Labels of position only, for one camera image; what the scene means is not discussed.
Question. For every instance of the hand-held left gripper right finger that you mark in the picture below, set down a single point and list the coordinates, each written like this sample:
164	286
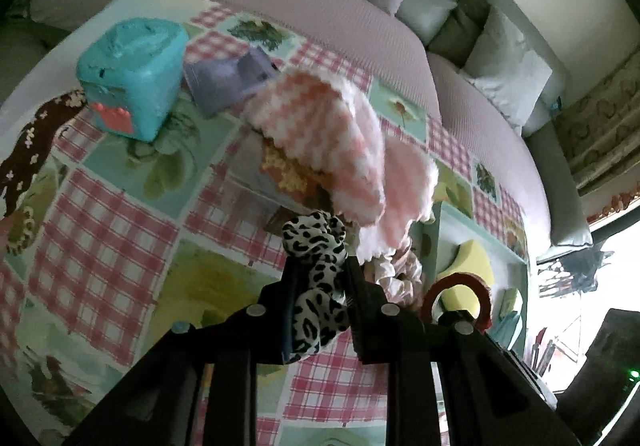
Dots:
362	326

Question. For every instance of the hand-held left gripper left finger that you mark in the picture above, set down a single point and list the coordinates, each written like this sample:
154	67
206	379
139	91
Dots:
272	321

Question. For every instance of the leopard print scrunchie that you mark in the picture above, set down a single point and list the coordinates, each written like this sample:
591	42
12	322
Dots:
312	306

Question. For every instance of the pink scrunchie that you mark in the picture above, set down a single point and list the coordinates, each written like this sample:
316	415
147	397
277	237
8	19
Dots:
395	276

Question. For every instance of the green tissue packet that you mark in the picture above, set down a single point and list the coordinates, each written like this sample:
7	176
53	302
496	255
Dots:
511	303

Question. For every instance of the yellow sponge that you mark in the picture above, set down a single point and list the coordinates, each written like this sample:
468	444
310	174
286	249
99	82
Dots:
472	261

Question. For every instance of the teal shallow cardboard tray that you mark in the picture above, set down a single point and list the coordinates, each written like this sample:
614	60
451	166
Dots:
450	226

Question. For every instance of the pink fluffy towel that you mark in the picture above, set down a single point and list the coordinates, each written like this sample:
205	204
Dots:
405	186

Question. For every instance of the pink white checked towel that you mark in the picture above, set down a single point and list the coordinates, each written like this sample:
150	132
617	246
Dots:
320	126

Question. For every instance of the purple fabric piece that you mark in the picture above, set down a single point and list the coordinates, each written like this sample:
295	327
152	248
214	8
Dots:
220	81

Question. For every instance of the black metal ironwork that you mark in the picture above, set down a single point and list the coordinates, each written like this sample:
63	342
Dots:
580	271

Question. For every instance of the pink checked tablecloth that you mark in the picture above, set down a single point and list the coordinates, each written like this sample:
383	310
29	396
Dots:
100	236

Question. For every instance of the pink sofa seat cover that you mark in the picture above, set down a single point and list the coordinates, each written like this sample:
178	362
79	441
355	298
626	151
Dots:
300	1
490	151

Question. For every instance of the beige patterned curtain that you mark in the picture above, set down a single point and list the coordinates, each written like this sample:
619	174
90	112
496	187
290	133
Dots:
600	136

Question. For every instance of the teal cube container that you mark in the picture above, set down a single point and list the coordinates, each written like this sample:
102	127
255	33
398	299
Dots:
135	71

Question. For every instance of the light grey cushion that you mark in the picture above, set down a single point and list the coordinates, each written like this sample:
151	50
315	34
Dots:
505	71

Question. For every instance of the grey sofa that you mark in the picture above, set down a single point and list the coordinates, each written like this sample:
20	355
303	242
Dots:
445	6

